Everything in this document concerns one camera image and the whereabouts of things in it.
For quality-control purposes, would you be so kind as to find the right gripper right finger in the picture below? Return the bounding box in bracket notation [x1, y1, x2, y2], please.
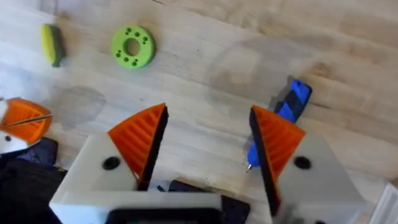
[249, 105, 371, 224]

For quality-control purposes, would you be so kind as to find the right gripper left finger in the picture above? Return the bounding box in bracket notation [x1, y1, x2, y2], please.
[49, 103, 169, 203]

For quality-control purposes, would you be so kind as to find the yellow green toy vegetable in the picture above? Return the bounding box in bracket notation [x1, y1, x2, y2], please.
[40, 24, 67, 68]

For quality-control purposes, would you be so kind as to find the blue electric screwdriver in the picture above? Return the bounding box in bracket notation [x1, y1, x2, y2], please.
[246, 77, 313, 174]

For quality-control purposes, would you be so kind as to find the green disc with holes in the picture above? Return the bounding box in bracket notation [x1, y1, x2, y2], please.
[111, 25, 156, 70]

